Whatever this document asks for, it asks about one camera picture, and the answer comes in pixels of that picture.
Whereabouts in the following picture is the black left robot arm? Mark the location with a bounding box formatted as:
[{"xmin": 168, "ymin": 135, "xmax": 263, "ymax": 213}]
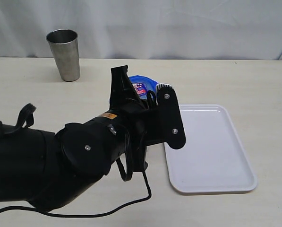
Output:
[{"xmin": 0, "ymin": 65, "xmax": 165, "ymax": 212}]

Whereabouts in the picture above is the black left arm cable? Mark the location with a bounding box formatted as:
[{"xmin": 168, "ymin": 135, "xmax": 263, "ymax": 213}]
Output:
[{"xmin": 0, "ymin": 91, "xmax": 158, "ymax": 218}]

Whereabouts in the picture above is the blue plastic lid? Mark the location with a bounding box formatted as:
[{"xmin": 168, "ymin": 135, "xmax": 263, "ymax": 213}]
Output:
[{"xmin": 129, "ymin": 75, "xmax": 158, "ymax": 99}]

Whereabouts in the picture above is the stainless steel tumbler cup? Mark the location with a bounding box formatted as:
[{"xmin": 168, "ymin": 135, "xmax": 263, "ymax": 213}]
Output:
[{"xmin": 46, "ymin": 29, "xmax": 80, "ymax": 82}]

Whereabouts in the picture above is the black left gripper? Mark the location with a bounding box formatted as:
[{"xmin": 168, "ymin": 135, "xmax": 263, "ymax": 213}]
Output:
[{"xmin": 109, "ymin": 65, "xmax": 164, "ymax": 172}]

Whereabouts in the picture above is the white fabric backdrop curtain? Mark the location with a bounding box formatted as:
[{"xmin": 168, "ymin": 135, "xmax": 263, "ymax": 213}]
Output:
[{"xmin": 0, "ymin": 0, "xmax": 282, "ymax": 60}]

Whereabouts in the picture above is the white rectangular plastic tray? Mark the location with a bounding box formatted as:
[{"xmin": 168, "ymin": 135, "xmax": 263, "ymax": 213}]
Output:
[{"xmin": 164, "ymin": 104, "xmax": 258, "ymax": 195}]

